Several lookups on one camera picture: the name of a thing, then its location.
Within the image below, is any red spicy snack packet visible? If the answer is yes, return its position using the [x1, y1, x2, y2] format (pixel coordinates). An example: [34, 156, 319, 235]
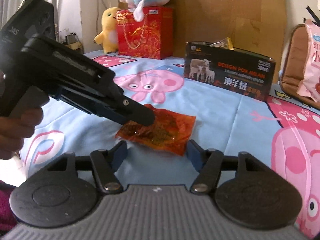
[115, 104, 196, 156]

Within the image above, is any yellow duck plush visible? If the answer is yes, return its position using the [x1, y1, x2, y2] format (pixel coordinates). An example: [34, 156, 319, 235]
[94, 7, 120, 54]

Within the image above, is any wooden headboard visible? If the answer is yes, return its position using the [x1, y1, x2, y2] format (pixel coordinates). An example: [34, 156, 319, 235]
[117, 0, 287, 83]

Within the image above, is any Peppa Pig bed sheet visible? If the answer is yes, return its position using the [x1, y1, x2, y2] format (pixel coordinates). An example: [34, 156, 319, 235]
[20, 51, 319, 237]

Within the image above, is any red gift bag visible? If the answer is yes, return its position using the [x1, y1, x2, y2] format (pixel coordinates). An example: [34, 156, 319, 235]
[117, 7, 174, 60]

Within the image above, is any pink snack bag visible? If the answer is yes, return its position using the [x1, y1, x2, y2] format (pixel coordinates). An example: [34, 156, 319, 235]
[297, 19, 319, 103]

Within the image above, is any left hand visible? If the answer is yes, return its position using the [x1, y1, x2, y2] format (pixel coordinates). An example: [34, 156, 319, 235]
[0, 72, 43, 160]

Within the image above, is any black printed storage box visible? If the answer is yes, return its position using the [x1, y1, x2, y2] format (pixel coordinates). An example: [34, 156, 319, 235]
[184, 42, 276, 101]

